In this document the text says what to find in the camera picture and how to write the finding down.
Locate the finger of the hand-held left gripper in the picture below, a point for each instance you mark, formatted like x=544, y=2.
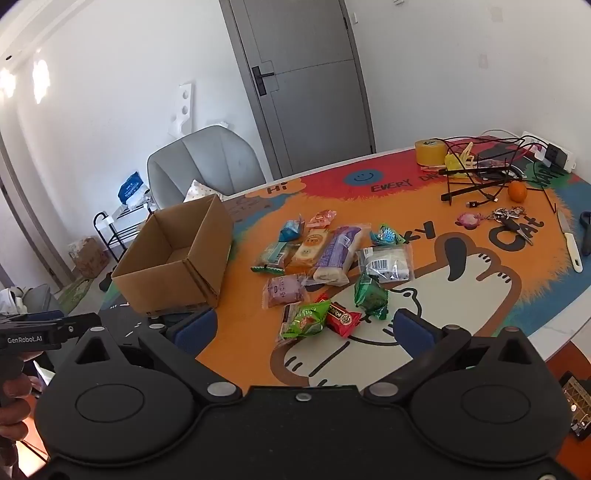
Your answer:
x=81, y=323

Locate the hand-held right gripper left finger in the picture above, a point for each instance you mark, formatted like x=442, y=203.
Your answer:
x=198, y=331

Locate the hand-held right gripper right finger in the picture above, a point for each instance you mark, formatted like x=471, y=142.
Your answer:
x=412, y=333

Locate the brown cardboard box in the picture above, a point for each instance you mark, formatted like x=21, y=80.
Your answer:
x=147, y=286

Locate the green striped bread packet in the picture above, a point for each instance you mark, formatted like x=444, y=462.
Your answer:
x=272, y=256

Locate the light green snack packet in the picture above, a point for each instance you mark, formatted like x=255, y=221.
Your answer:
x=304, y=321

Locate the person's left hand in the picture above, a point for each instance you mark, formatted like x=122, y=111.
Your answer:
x=16, y=392

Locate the green floor rug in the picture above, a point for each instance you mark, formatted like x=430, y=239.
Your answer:
x=76, y=295

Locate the dark green snack packet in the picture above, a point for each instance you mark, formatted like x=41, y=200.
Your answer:
x=369, y=297

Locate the colourful printed table mat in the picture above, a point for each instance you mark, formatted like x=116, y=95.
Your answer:
x=461, y=295

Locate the small floor cardboard box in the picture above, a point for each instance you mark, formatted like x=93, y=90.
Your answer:
x=90, y=261

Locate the red snack packet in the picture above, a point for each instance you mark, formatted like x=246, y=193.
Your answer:
x=342, y=321

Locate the clear white bread packet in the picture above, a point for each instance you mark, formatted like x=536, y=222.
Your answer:
x=385, y=265

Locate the purple round pastry packet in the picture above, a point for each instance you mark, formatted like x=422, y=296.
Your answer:
x=282, y=290

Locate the black shoe rack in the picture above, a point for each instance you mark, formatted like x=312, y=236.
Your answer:
x=95, y=226

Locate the teal small snack packet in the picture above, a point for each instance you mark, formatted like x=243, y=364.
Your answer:
x=387, y=236

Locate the purple long bread packet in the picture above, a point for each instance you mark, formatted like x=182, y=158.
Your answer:
x=337, y=254

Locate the orange bread packet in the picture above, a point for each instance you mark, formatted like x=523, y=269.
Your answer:
x=308, y=249

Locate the blue small snack packet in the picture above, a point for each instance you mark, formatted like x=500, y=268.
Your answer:
x=291, y=229

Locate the white dotted pillow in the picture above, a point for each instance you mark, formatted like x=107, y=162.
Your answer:
x=198, y=190

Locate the blue plastic bag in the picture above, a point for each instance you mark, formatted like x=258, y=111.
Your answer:
x=129, y=187

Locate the pink small snack packet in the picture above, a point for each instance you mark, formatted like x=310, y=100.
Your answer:
x=322, y=218

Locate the bunch of keys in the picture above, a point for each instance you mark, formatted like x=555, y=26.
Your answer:
x=510, y=224

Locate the grey armchair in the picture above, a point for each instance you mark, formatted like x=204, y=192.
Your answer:
x=207, y=157

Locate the orange fruit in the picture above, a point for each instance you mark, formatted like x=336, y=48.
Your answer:
x=517, y=192

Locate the brown grid-patterned object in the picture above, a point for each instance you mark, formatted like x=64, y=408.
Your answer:
x=575, y=404

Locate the yellow clip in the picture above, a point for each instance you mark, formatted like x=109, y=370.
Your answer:
x=459, y=159

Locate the yellow tape roll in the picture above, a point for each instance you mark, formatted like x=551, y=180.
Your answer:
x=429, y=152

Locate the white foam piece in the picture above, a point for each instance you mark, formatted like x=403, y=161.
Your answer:
x=184, y=106

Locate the white power strip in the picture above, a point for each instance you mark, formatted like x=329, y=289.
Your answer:
x=535, y=141

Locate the black power adapter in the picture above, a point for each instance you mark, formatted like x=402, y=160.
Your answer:
x=556, y=154

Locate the grey door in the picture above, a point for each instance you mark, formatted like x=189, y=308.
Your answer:
x=304, y=92

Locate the grey door frame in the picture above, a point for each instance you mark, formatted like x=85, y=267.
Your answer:
x=32, y=217

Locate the large white wall switch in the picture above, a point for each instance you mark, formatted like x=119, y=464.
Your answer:
x=483, y=60

